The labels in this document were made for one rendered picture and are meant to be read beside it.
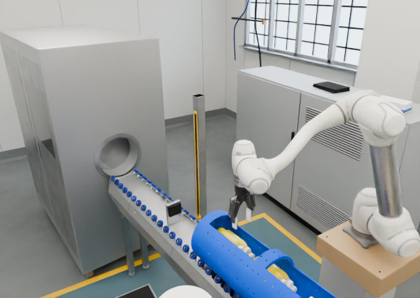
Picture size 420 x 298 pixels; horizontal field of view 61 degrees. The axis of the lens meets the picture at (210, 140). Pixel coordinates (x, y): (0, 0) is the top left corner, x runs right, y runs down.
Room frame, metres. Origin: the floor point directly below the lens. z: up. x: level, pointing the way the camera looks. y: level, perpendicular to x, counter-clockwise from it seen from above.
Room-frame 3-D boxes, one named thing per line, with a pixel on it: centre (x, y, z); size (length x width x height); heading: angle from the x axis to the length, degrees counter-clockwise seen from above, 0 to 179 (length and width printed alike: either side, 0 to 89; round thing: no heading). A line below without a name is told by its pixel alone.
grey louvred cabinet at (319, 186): (3.38, -1.08, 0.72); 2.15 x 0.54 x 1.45; 30
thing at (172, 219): (1.92, 0.24, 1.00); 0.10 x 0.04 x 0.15; 127
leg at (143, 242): (2.52, 0.60, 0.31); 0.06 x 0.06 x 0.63; 37
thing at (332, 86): (3.32, -1.17, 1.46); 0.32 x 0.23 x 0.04; 30
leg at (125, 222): (2.44, 0.72, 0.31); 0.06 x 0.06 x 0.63; 37
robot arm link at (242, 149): (1.40, -0.15, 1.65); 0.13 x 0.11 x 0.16; 10
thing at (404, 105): (2.68, -1.45, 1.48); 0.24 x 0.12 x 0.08; 38
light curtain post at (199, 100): (2.25, 0.07, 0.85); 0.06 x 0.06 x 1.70; 37
